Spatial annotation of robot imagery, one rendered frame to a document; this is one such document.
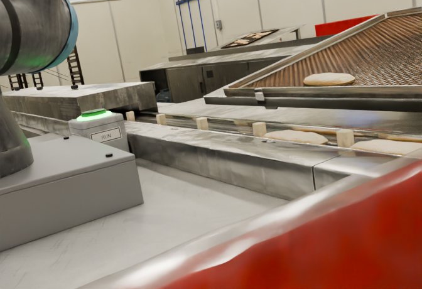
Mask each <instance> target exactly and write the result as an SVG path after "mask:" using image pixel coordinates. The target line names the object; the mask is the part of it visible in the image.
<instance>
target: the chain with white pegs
mask: <svg viewBox="0 0 422 289"><path fill-rule="evenodd" d="M126 116H127V120H128V121H135V117H134V112H133V111H130V112H127V113H126ZM156 118H157V123H158V124H162V125H167V124H166V118H165V114H159V115H156ZM197 127H198V129H201V130H207V131H209V130H208V122H207V118H206V117H201V118H198V119H197ZM252 127H253V131H254V136H257V137H263V136H264V135H265V134H267V132H266V123H263V122H258V123H254V124H252ZM337 143H338V147H341V148H350V147H351V146H352V145H354V132H353V130H352V129H342V130H340V131H337Z"/></svg>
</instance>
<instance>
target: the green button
mask: <svg viewBox="0 0 422 289"><path fill-rule="evenodd" d="M106 112H107V111H106V109H94V110H91V111H86V112H83V113H82V114H81V117H92V116H98V115H101V114H105V113H106Z"/></svg>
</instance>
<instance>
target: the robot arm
mask: <svg viewBox="0 0 422 289"><path fill-rule="evenodd" d="M77 37H78V18H77V14H76V11H75V9H74V7H73V6H72V5H71V4H70V1H69V0H0V77H1V76H6V75H15V74H35V73H38V72H41V71H44V70H46V69H49V68H53V67H56V66H57V65H59V64H61V63H62V62H63V61H64V60H65V59H66V58H67V57H68V56H69V55H70V54H71V52H72V50H73V49H74V46H75V44H76V42H77ZM33 162H34V159H33V154H32V150H31V146H30V143H29V141H28V140H27V138H26V136H25V135H24V133H23V132H22V130H21V128H20V126H19V125H18V123H17V122H16V120H15V118H14V117H13V115H12V114H11V111H10V110H9V109H8V107H7V105H6V103H5V101H4V99H3V94H2V91H1V86H0V178H3V177H6V176H8V175H11V174H14V173H16V172H18V171H21V170H23V169H25V168H26V167H28V166H30V165H31V164H32V163H33Z"/></svg>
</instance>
